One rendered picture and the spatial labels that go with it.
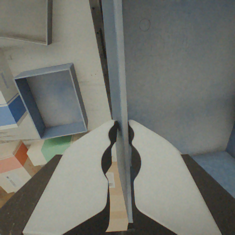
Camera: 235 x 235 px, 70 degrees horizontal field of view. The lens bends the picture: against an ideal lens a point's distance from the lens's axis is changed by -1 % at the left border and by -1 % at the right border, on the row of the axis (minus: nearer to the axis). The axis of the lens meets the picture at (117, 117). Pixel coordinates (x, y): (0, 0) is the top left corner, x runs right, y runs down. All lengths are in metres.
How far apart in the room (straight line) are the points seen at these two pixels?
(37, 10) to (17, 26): 0.07
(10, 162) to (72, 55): 0.40
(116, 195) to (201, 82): 0.50
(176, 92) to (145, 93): 0.03
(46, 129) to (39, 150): 0.07
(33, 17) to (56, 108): 0.26
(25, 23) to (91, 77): 0.22
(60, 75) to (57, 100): 0.08
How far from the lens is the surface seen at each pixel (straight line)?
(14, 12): 0.56
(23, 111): 0.60
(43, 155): 0.64
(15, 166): 0.68
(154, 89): 0.17
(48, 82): 0.56
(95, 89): 0.56
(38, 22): 0.54
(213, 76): 0.20
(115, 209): 0.68
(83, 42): 0.53
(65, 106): 0.58
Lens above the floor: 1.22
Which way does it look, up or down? 60 degrees down
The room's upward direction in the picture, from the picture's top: 167 degrees clockwise
